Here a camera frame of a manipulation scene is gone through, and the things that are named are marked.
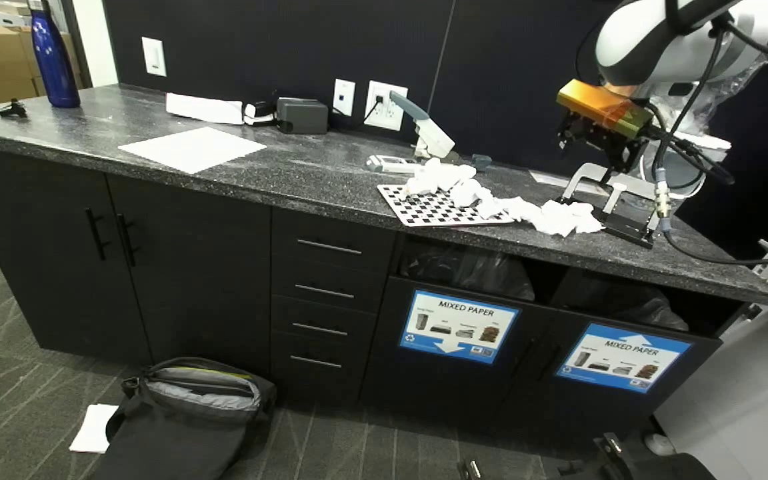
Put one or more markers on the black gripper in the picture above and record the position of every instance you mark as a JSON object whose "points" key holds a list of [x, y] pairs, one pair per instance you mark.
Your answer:
{"points": [[605, 148]]}

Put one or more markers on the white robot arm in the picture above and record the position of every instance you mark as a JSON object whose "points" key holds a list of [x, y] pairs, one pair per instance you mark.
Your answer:
{"points": [[650, 44]]}

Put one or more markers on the black bin door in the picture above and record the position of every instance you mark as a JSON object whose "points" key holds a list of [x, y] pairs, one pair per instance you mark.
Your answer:
{"points": [[418, 391], [534, 402]]}

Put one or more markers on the black tablet stand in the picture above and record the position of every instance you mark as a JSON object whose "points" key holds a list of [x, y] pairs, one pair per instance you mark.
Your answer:
{"points": [[618, 214]]}

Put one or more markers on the small grey block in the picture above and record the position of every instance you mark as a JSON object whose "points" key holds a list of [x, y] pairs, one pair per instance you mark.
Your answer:
{"points": [[480, 164]]}

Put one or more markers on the blue sign with upward arrow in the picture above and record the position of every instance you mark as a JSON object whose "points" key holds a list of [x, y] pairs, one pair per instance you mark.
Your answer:
{"points": [[622, 359]]}

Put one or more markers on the small white device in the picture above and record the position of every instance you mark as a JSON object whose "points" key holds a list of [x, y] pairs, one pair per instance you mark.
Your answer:
{"points": [[392, 164]]}

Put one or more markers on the blue sign with downward arrow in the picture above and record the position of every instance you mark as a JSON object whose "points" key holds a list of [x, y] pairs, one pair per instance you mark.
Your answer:
{"points": [[456, 327]]}

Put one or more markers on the black cabinet drawer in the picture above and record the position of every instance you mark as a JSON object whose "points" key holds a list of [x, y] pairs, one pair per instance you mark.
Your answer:
{"points": [[317, 382], [320, 314], [325, 276], [332, 230]]}

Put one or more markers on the grey robot cart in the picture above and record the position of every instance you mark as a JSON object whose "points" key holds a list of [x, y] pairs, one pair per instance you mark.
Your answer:
{"points": [[740, 408]]}

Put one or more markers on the black power adapter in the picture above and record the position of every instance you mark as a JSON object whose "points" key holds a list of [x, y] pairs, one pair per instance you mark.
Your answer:
{"points": [[302, 115]]}

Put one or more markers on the black cart foot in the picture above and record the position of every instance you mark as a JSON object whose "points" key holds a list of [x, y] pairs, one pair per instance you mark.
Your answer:
{"points": [[618, 454]]}

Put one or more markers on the white rectangular box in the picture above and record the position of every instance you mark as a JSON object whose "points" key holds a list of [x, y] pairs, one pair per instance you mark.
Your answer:
{"points": [[202, 108]]}

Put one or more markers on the flat white paper sheet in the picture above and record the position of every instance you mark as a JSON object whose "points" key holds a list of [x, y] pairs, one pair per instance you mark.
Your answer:
{"points": [[192, 148]]}

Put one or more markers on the black cabinet door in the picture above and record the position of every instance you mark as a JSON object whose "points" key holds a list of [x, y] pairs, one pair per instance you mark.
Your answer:
{"points": [[37, 250], [198, 268]]}

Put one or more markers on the grey black backpack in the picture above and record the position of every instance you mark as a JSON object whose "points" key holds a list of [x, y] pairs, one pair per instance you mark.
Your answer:
{"points": [[180, 428]]}

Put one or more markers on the blue water bottle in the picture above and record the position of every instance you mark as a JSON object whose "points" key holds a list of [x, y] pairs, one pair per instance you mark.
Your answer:
{"points": [[54, 63]]}

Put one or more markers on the white paper scrap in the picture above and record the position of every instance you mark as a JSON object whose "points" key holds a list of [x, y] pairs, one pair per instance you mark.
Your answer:
{"points": [[93, 428]]}

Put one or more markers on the small black object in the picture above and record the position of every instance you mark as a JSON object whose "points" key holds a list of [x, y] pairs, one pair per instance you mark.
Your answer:
{"points": [[12, 111]]}

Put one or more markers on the orange wrist camera box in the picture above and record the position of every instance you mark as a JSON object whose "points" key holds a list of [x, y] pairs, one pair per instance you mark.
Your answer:
{"points": [[600, 108]]}

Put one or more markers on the large white wall outlet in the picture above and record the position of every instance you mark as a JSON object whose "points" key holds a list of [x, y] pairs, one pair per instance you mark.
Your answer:
{"points": [[384, 104]]}

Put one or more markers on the small white wall outlet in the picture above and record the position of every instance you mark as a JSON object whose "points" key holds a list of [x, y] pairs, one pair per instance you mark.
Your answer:
{"points": [[342, 96]]}

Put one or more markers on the white wall plate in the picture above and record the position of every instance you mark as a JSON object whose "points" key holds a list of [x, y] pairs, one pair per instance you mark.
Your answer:
{"points": [[153, 58]]}

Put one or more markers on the white frame post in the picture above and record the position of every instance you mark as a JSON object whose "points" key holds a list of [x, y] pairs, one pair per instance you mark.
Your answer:
{"points": [[93, 40]]}

